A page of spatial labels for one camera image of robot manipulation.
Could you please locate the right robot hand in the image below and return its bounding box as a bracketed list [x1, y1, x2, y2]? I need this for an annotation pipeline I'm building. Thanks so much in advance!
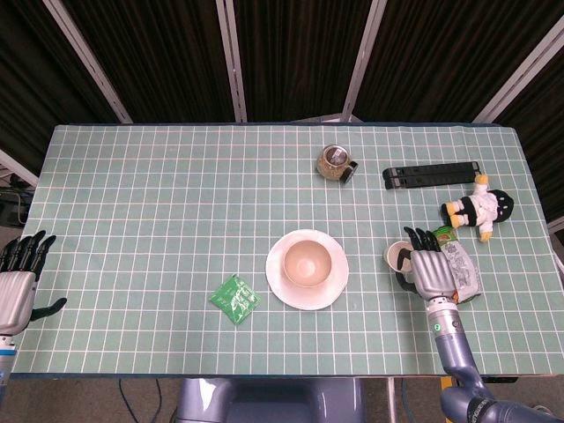
[395, 226, 459, 303]

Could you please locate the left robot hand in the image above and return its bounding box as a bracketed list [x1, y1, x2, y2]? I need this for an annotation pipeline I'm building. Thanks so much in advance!
[0, 229, 68, 336]

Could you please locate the white cup with flower print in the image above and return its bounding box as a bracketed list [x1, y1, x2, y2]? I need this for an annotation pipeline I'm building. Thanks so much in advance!
[382, 240, 415, 274]

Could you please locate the beige bowl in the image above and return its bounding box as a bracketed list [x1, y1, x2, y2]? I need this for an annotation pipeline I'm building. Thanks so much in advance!
[282, 241, 333, 288]

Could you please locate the silver green snack bag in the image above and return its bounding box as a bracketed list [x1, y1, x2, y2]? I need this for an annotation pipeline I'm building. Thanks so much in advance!
[430, 224, 479, 305]

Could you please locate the plush toy doll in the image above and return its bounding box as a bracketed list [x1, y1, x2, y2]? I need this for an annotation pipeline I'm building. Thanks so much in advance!
[441, 173, 516, 244]

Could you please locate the black folded stand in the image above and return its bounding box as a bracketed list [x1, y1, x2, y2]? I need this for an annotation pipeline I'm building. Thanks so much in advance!
[382, 161, 481, 191]

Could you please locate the white round plate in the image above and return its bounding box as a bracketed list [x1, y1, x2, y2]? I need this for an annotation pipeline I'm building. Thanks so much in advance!
[264, 228, 350, 311]

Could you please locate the glass jar with black lid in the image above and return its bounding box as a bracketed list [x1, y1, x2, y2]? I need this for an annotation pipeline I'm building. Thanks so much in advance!
[314, 145, 360, 185]

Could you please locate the green grid tablecloth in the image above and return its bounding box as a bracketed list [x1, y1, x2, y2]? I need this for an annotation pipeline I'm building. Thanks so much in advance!
[9, 123, 554, 380]

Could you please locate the dark brown curtain panel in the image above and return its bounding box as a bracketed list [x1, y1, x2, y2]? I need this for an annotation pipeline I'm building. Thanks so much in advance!
[233, 0, 374, 122]
[497, 41, 564, 221]
[0, 0, 122, 164]
[354, 0, 564, 122]
[61, 0, 234, 123]

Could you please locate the green tea sachet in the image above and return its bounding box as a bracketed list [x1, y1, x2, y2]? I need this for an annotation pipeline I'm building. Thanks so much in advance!
[208, 273, 262, 326]

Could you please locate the blue-grey robot torso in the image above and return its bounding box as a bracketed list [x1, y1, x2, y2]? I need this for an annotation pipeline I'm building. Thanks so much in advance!
[174, 376, 369, 423]

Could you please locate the black equipment with cables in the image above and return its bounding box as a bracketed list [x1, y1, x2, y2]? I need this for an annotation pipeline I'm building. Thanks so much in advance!
[0, 174, 32, 228]

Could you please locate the white frame post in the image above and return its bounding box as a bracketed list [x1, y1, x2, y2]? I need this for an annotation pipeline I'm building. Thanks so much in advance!
[42, 0, 133, 124]
[214, 0, 249, 123]
[342, 0, 389, 122]
[471, 17, 564, 122]
[0, 148, 40, 189]

